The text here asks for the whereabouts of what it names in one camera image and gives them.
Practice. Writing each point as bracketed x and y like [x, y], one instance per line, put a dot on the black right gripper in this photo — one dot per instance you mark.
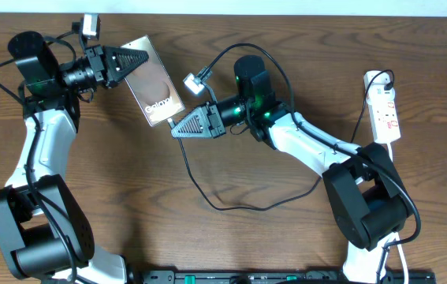
[207, 130]

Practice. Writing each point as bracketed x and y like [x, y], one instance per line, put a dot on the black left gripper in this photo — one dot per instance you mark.
[113, 71]

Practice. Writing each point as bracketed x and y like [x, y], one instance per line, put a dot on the Galaxy S25 Ultra smartphone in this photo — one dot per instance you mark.
[152, 86]

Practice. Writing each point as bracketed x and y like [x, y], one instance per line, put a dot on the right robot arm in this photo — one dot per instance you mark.
[369, 202]

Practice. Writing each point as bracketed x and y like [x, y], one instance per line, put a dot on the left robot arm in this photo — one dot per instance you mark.
[44, 233]

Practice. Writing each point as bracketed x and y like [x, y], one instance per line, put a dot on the white power strip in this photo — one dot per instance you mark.
[380, 98]

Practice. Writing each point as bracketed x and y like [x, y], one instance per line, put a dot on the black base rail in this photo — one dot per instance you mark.
[172, 277]

